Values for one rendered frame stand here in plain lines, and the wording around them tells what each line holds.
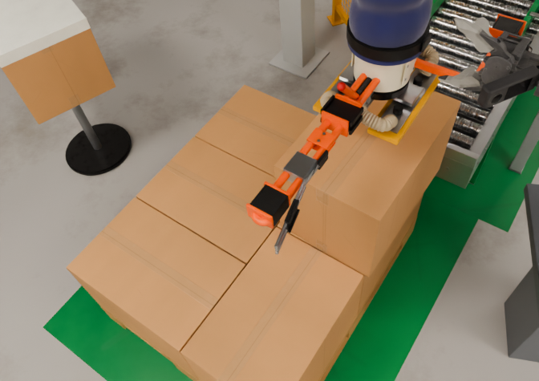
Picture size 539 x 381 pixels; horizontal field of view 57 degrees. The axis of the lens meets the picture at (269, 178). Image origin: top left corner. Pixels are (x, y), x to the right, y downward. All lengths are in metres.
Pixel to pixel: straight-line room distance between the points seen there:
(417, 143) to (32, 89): 1.65
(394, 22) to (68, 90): 1.63
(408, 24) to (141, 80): 2.47
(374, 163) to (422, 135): 0.21
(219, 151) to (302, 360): 0.99
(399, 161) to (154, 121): 1.93
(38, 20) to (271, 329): 1.62
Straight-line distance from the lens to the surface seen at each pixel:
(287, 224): 1.18
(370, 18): 1.37
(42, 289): 2.83
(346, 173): 1.65
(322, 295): 1.87
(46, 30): 2.38
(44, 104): 2.53
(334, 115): 1.36
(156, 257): 2.03
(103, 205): 2.95
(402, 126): 1.54
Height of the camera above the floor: 2.26
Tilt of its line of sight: 53 degrees down
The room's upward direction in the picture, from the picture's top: 8 degrees counter-clockwise
